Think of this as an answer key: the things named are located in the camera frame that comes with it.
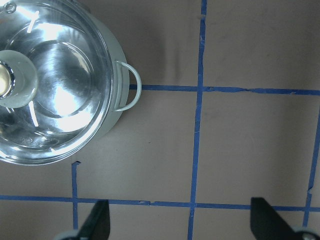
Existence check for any glass pot lid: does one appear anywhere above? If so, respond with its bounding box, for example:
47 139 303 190
0 0 114 166

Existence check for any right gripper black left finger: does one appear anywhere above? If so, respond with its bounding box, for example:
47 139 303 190
75 200 111 240

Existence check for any white electric cooking pot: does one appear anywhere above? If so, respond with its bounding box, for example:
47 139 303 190
0 0 143 166

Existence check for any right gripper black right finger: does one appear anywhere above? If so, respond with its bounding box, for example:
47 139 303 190
250 197 310 240

